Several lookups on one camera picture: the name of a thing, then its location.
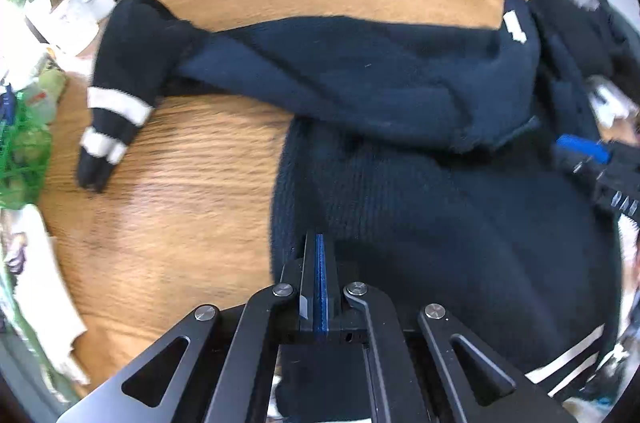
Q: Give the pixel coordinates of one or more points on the dark white-striped knit sweater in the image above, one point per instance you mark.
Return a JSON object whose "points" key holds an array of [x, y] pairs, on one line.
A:
{"points": [[400, 203]]}

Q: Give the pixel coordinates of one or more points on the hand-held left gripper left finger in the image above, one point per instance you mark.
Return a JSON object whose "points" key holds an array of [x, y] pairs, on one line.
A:
{"points": [[240, 353]]}

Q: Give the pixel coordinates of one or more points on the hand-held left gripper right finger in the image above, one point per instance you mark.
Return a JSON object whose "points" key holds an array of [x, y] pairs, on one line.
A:
{"points": [[395, 368]]}

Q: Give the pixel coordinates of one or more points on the white cloth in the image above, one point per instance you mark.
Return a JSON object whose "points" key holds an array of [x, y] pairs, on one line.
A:
{"points": [[610, 103]]}

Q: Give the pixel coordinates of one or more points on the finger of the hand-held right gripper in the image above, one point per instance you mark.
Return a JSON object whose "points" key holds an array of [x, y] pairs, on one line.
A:
{"points": [[582, 148]]}

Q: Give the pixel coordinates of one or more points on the white paper napkin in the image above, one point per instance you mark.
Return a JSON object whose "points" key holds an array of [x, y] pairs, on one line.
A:
{"points": [[40, 283]]}

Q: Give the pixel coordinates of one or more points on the pile of dark clothes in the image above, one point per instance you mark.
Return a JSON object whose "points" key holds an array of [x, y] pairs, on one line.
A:
{"points": [[575, 38]]}

